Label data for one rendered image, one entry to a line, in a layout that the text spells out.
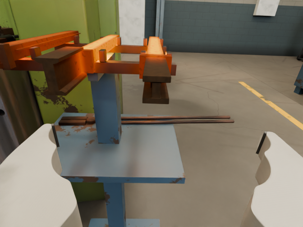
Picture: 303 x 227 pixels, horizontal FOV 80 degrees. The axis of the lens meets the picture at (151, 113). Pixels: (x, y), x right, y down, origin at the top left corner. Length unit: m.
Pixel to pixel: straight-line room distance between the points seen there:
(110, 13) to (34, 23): 0.51
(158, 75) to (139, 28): 5.69
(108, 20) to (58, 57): 1.03
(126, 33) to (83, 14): 5.10
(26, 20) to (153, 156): 0.68
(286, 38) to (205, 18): 2.84
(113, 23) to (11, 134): 0.81
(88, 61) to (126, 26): 5.60
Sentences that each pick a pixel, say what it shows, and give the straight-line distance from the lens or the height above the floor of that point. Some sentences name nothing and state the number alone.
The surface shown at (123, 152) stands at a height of 0.75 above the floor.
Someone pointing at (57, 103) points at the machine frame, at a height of 0.70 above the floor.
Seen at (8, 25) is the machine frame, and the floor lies 1.00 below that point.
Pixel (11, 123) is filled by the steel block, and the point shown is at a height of 0.72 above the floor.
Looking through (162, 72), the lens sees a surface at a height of 1.02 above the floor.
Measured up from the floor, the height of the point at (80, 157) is 0.75.
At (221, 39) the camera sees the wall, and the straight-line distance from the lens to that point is 6.95.
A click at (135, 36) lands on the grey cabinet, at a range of 5.88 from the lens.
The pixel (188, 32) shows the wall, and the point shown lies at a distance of 6.63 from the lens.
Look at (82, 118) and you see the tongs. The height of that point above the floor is 0.76.
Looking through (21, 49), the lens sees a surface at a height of 1.02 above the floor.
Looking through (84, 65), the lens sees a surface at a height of 1.00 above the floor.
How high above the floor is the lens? 1.07
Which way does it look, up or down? 28 degrees down
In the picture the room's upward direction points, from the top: 2 degrees clockwise
